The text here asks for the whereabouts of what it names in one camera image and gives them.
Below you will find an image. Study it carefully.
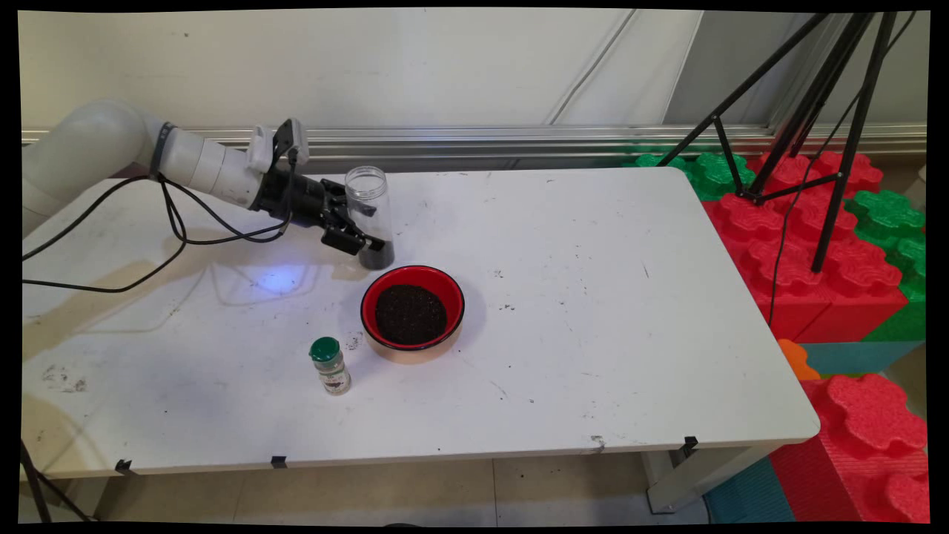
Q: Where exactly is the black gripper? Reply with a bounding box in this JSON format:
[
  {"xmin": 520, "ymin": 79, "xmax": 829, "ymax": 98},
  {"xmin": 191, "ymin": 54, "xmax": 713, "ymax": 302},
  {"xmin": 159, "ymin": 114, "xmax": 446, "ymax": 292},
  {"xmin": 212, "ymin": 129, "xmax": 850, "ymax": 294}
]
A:
[{"xmin": 252, "ymin": 169, "xmax": 387, "ymax": 257}]

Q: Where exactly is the clear plastic jar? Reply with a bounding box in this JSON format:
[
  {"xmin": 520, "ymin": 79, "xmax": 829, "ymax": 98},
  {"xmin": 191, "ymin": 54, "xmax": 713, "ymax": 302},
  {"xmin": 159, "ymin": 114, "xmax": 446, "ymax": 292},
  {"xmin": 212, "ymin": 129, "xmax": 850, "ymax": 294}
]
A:
[{"xmin": 344, "ymin": 166, "xmax": 396, "ymax": 271}]

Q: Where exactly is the large dark grounds heap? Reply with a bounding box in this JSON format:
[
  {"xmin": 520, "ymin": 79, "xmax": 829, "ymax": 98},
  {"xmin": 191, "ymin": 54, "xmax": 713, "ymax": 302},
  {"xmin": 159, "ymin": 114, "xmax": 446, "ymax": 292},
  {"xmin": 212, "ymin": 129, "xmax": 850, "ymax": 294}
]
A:
[{"xmin": 374, "ymin": 284, "xmax": 449, "ymax": 347}]

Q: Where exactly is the red bowl with tan outside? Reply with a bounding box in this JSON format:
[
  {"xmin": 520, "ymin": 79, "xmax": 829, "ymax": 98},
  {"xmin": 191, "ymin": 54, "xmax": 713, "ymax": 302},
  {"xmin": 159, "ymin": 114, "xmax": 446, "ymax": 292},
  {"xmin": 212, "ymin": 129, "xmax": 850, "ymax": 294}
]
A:
[{"xmin": 360, "ymin": 265, "xmax": 466, "ymax": 365}]

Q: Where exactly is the green lid spice bottle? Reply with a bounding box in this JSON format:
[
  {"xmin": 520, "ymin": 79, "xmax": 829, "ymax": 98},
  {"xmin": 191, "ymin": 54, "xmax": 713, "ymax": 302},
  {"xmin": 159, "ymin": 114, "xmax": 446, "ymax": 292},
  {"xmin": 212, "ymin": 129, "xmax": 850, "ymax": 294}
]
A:
[{"xmin": 308, "ymin": 336, "xmax": 352, "ymax": 396}]

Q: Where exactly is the green foam block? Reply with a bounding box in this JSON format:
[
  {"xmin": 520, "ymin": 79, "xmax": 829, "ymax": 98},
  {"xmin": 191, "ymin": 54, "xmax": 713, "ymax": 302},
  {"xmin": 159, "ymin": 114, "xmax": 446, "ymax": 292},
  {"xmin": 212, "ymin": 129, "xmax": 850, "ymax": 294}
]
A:
[
  {"xmin": 634, "ymin": 152, "xmax": 757, "ymax": 202},
  {"xmin": 845, "ymin": 189, "xmax": 927, "ymax": 343}
]

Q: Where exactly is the white table leg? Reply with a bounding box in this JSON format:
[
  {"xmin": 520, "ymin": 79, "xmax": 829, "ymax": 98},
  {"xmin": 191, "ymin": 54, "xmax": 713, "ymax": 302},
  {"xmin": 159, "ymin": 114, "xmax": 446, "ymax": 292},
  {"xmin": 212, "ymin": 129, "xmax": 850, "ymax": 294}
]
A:
[{"xmin": 641, "ymin": 444, "xmax": 779, "ymax": 515}]

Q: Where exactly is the red foam block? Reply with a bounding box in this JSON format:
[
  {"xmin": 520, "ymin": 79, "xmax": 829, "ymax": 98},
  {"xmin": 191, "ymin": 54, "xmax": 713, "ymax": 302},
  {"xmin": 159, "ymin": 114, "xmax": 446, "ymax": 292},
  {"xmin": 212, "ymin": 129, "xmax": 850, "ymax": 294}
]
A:
[
  {"xmin": 770, "ymin": 373, "xmax": 931, "ymax": 524},
  {"xmin": 701, "ymin": 151, "xmax": 911, "ymax": 344}
]

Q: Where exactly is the orange foam piece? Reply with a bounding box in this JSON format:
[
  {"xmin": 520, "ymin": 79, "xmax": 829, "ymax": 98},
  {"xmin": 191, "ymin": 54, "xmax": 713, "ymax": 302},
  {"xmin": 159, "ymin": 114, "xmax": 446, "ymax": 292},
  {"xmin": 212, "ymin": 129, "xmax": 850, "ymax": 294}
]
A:
[{"xmin": 776, "ymin": 338, "xmax": 822, "ymax": 383}]

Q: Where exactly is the teal foam block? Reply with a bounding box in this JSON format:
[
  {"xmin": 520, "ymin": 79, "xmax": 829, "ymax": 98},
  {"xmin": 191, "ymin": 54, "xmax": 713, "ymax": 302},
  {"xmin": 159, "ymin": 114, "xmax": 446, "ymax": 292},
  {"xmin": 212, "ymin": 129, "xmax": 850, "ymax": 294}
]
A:
[{"xmin": 702, "ymin": 456, "xmax": 796, "ymax": 524}]

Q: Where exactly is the black tripod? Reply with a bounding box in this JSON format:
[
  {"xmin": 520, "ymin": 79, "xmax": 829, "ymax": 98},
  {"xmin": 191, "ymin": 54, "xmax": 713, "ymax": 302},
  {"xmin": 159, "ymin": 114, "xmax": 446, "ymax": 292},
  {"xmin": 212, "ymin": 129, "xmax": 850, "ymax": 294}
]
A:
[{"xmin": 656, "ymin": 11, "xmax": 899, "ymax": 274}]

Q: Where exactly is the teal foam panel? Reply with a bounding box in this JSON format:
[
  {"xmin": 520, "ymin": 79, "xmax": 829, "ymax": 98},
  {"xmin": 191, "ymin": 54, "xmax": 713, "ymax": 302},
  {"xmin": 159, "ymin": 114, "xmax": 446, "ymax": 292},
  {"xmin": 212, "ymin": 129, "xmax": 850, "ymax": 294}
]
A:
[{"xmin": 799, "ymin": 340, "xmax": 927, "ymax": 379}]

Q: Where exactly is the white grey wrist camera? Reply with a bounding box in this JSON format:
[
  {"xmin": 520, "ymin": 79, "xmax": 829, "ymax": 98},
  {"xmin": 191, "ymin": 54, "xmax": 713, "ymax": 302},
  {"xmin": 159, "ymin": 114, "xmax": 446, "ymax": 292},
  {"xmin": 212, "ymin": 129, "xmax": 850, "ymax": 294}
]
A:
[{"xmin": 247, "ymin": 119, "xmax": 310, "ymax": 173}]

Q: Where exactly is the aluminium wall rail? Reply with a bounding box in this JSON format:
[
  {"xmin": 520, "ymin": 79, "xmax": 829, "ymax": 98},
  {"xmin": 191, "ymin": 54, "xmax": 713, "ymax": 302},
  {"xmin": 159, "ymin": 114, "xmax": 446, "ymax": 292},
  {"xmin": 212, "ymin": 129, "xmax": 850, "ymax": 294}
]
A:
[{"xmin": 22, "ymin": 125, "xmax": 927, "ymax": 175}]

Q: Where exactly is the black cable strap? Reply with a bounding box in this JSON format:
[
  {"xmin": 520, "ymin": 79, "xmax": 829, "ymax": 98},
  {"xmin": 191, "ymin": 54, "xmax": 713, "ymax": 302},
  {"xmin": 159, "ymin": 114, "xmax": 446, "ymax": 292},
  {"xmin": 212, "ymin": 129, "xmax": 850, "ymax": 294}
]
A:
[{"xmin": 151, "ymin": 122, "xmax": 176, "ymax": 177}]

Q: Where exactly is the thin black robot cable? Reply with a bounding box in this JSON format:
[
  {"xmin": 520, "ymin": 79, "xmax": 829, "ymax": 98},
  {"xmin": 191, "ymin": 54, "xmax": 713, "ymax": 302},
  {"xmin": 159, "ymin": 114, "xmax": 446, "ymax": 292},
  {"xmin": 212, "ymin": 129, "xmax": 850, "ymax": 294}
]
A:
[
  {"xmin": 22, "ymin": 175, "xmax": 291, "ymax": 260},
  {"xmin": 22, "ymin": 175, "xmax": 290, "ymax": 294}
]

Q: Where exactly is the thick black cable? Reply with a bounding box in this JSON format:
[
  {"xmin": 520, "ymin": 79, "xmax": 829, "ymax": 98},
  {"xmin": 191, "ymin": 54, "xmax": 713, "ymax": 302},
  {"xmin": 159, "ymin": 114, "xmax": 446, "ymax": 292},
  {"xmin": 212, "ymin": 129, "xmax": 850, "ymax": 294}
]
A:
[{"xmin": 21, "ymin": 441, "xmax": 97, "ymax": 524}]

